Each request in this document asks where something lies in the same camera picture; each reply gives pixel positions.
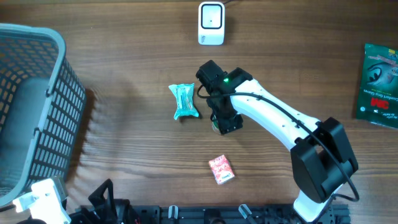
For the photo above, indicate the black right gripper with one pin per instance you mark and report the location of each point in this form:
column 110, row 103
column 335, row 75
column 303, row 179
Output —
column 226, row 124

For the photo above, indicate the green lid jar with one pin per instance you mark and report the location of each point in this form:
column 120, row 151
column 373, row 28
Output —
column 214, row 127

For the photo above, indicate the red orange small carton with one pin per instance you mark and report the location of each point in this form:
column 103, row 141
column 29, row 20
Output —
column 221, row 169

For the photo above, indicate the light blue packet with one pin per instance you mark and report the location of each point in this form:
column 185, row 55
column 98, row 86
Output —
column 184, row 100

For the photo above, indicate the green 3M gloves packet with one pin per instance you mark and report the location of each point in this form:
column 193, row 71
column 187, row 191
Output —
column 377, row 96

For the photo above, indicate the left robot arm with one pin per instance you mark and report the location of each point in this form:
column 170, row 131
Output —
column 88, row 215

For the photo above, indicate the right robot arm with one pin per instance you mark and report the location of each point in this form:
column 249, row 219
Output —
column 321, row 154

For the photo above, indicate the white barcode scanner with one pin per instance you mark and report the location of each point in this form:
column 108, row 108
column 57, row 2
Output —
column 211, row 23

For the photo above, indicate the grey plastic mesh basket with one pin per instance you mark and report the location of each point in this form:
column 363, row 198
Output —
column 42, row 104

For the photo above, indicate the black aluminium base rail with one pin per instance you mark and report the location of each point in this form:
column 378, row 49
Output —
column 268, row 214

